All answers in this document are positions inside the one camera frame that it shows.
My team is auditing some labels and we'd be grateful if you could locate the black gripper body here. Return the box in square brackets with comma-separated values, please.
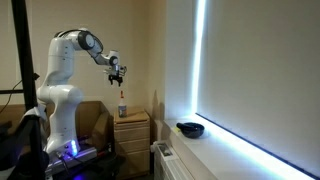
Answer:
[104, 65, 127, 83]

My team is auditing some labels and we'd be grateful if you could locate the white spray bottle red trigger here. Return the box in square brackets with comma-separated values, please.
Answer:
[118, 91, 127, 118]

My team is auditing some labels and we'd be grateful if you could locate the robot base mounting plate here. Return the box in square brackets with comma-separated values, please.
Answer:
[45, 147, 97, 176]

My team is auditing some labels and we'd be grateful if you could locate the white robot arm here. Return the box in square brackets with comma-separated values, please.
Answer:
[37, 28, 126, 156]

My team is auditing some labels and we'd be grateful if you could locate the light wooden nightstand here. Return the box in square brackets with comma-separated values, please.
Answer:
[114, 107, 150, 179]

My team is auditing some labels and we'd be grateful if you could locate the tan leather armchair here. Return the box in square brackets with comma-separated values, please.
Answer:
[0, 101, 113, 151]

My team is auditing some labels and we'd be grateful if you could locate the yellow sponge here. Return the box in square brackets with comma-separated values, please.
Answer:
[172, 127, 180, 133]

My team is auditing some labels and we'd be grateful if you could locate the dark blue bowl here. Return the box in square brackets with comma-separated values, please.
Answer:
[176, 122, 204, 139]

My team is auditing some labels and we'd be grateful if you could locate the window roller blind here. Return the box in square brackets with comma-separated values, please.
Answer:
[197, 0, 320, 178]

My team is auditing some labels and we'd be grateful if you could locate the black camera tripod stand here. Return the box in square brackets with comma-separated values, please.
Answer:
[1, 0, 49, 180]

